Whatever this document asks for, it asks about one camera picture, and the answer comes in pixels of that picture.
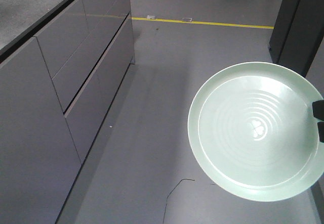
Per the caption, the tall dark grey cabinet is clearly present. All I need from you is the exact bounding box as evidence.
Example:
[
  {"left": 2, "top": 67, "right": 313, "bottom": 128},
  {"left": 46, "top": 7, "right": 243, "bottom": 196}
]
[{"left": 269, "top": 0, "right": 323, "bottom": 77}]

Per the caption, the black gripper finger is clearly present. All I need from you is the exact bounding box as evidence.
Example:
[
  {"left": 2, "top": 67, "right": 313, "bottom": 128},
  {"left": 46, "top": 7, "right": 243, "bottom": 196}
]
[
  {"left": 317, "top": 121, "right": 324, "bottom": 142},
  {"left": 312, "top": 100, "right": 324, "bottom": 120}
]

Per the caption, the light green round plate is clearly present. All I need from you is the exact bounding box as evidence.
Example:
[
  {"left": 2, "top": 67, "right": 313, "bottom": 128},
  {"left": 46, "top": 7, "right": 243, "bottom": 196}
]
[{"left": 187, "top": 62, "right": 323, "bottom": 202}]

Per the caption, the grey kitchen drawer cabinet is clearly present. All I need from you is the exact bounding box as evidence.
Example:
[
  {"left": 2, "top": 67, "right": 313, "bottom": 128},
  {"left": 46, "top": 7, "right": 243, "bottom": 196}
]
[{"left": 1, "top": 0, "right": 135, "bottom": 223}]

